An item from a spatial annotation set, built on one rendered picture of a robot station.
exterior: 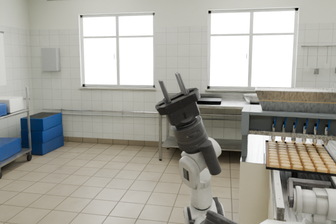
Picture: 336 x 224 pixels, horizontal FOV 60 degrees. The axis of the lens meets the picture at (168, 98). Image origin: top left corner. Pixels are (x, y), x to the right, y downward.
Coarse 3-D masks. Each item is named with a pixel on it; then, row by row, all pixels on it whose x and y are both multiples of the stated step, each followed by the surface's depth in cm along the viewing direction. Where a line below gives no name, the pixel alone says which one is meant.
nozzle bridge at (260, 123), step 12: (252, 108) 201; (252, 120) 198; (264, 120) 195; (276, 120) 193; (288, 120) 190; (300, 120) 188; (312, 120) 186; (324, 120) 184; (252, 132) 194; (264, 132) 191; (276, 132) 189; (288, 132) 188; (300, 132) 188; (312, 132) 187
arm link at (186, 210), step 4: (220, 204) 96; (184, 208) 97; (188, 208) 96; (220, 208) 95; (184, 212) 95; (188, 212) 95; (184, 216) 95; (188, 216) 94; (200, 216) 89; (204, 216) 87; (224, 216) 94; (188, 220) 93; (192, 220) 92; (196, 220) 88; (200, 220) 82
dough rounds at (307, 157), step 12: (276, 144) 212; (288, 144) 205; (300, 144) 205; (276, 156) 181; (288, 156) 185; (300, 156) 182; (312, 156) 180; (324, 156) 179; (288, 168) 163; (300, 168) 161; (312, 168) 159; (324, 168) 159
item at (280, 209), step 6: (270, 138) 230; (276, 174) 156; (276, 180) 148; (276, 186) 141; (276, 192) 135; (276, 198) 129; (282, 198) 129; (276, 204) 123; (282, 204) 123; (276, 210) 120; (282, 210) 119; (276, 216) 121; (282, 216) 120
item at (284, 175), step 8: (272, 176) 169; (280, 176) 169; (288, 176) 169; (296, 176) 163; (304, 176) 169; (312, 176) 169; (320, 176) 169; (272, 184) 158; (272, 192) 148; (272, 200) 139; (272, 208) 137; (288, 208) 132; (272, 216) 131; (288, 216) 125; (296, 216) 125; (304, 216) 125
